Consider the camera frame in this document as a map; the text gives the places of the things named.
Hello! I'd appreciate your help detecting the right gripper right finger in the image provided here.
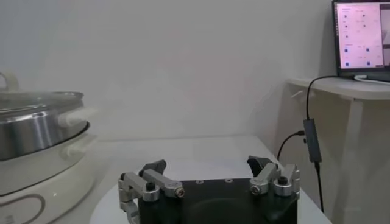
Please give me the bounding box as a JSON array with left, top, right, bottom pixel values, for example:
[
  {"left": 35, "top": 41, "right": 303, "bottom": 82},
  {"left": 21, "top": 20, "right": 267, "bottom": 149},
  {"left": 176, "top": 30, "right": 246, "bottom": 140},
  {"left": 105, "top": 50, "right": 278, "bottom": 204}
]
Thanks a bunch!
[{"left": 246, "top": 155, "right": 302, "bottom": 198}]

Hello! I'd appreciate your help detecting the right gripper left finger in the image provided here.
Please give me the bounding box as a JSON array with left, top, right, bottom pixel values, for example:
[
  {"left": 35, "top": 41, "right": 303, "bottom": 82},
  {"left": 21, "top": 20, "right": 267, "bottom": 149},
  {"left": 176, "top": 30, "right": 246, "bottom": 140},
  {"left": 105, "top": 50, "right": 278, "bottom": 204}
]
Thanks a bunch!
[{"left": 117, "top": 159, "right": 186, "bottom": 224}]

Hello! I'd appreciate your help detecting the round glass pot lid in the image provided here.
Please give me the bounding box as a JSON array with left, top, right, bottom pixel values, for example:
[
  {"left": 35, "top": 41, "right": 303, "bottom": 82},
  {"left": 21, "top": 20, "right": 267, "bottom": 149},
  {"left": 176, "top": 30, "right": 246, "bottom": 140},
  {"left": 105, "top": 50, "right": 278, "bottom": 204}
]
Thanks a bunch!
[{"left": 0, "top": 71, "right": 85, "bottom": 114}]

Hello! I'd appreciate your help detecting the stainless steel steamer basket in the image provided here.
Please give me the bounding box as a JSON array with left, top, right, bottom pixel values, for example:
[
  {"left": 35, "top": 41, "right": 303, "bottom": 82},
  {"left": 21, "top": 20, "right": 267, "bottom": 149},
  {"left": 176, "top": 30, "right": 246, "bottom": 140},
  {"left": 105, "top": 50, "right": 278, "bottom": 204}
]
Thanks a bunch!
[{"left": 0, "top": 91, "right": 100, "bottom": 162}]

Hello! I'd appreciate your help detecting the white round plate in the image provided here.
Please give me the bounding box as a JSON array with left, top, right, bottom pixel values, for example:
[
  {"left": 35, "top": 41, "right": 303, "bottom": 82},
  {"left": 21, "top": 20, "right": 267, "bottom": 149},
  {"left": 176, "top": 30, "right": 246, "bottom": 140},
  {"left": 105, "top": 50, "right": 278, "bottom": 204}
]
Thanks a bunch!
[{"left": 90, "top": 179, "right": 333, "bottom": 224}]

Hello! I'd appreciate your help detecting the grey usb hub with lead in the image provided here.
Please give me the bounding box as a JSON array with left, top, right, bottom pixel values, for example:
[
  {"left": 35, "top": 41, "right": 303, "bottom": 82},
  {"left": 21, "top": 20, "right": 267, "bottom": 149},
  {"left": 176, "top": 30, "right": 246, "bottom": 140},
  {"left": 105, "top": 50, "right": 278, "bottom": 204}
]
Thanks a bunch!
[{"left": 303, "top": 75, "right": 339, "bottom": 164}]

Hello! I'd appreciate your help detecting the cream electric cooker base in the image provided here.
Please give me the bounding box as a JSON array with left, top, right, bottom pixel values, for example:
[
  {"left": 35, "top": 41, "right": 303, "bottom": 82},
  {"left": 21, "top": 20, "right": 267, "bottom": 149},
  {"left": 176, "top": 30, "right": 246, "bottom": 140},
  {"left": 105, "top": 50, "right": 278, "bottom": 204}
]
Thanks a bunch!
[{"left": 0, "top": 121, "right": 103, "bottom": 224}]

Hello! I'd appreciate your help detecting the white side table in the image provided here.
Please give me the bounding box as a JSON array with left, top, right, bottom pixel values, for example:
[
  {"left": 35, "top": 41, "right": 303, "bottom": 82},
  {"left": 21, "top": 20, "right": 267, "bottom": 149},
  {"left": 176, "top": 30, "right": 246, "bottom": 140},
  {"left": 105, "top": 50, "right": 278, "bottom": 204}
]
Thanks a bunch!
[{"left": 285, "top": 75, "right": 390, "bottom": 224}]

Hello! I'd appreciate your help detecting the black laptop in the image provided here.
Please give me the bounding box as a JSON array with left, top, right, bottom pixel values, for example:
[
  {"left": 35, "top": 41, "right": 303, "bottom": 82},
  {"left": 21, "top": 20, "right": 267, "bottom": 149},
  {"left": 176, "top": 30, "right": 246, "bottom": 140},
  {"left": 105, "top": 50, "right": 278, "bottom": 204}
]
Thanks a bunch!
[{"left": 331, "top": 0, "right": 390, "bottom": 83}]

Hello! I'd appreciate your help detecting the black plugged cable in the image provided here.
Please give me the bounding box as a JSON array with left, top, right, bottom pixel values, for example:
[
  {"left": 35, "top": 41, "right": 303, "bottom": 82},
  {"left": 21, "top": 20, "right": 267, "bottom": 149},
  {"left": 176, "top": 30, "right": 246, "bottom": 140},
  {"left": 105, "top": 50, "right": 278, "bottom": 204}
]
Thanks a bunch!
[
  {"left": 313, "top": 161, "right": 325, "bottom": 214},
  {"left": 276, "top": 130, "right": 305, "bottom": 161}
]

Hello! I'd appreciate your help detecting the white laptop cable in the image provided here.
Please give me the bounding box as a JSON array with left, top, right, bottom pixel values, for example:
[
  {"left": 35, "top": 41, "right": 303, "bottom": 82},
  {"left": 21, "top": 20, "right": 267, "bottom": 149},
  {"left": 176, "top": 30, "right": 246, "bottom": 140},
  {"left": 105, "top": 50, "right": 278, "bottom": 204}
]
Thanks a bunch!
[{"left": 353, "top": 74, "right": 390, "bottom": 85}]

